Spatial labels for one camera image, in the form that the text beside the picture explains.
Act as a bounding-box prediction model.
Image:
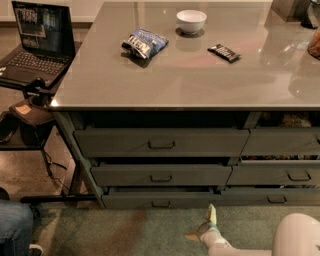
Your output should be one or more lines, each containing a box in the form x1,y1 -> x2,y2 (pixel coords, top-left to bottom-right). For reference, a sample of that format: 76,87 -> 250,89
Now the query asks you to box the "white shoe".
29,244 -> 43,256

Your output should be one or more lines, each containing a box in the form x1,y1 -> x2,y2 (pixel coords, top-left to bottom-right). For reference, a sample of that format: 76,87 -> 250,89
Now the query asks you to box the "black cable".
40,148 -> 73,193

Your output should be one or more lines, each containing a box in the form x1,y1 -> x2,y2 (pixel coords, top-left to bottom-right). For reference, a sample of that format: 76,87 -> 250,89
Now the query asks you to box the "grey drawer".
227,161 -> 320,186
102,186 -> 221,209
74,127 -> 249,157
242,127 -> 320,156
216,188 -> 320,206
91,164 -> 232,186

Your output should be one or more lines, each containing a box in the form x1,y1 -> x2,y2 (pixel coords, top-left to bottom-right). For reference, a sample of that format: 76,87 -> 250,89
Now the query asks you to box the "white bowl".
176,10 -> 207,34

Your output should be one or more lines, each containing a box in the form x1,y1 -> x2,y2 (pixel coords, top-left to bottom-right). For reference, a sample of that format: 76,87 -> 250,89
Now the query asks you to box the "black candy bar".
208,44 -> 240,63

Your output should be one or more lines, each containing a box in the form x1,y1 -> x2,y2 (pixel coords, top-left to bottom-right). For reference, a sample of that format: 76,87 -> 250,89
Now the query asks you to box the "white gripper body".
197,222 -> 234,256

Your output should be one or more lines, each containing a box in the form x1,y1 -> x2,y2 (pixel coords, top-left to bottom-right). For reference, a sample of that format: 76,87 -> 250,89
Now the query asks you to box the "black pouch with note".
9,98 -> 54,127

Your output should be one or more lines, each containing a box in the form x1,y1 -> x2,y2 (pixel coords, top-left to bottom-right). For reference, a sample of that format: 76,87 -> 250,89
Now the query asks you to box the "black laptop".
0,1 -> 76,88

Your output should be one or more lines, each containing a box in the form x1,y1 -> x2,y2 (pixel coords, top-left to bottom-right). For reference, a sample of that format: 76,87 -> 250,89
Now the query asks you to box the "blue chip bag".
121,29 -> 169,59

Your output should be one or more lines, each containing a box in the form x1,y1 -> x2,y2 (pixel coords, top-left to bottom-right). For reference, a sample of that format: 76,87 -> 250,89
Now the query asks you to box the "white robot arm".
184,204 -> 320,256

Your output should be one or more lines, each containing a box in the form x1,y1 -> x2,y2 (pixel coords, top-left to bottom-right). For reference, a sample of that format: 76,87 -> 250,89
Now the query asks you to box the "person leg in jeans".
0,200 -> 33,256

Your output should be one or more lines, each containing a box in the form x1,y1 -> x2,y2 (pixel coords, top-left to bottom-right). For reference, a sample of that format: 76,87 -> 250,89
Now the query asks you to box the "black laptop stand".
0,41 -> 98,205

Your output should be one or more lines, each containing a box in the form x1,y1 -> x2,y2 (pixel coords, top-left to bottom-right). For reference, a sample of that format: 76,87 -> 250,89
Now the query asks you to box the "grey cabinet frame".
57,111 -> 320,208

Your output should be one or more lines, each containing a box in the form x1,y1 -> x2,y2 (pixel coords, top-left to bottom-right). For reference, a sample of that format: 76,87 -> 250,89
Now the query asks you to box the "brown object at right edge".
307,30 -> 320,59

